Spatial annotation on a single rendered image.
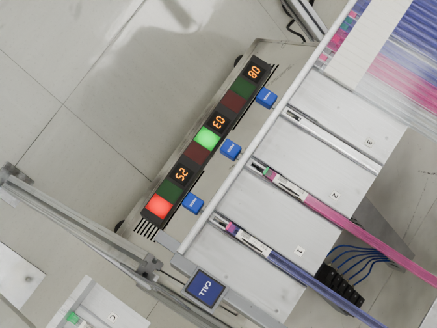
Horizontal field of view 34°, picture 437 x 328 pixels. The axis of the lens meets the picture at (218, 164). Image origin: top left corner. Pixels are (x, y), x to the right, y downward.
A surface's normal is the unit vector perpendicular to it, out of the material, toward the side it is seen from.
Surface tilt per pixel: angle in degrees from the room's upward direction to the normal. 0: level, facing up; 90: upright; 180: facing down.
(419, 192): 0
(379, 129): 44
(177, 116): 0
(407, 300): 0
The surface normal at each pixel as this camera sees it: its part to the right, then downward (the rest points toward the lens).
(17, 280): 0.60, 0.20
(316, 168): 0.02, -0.25
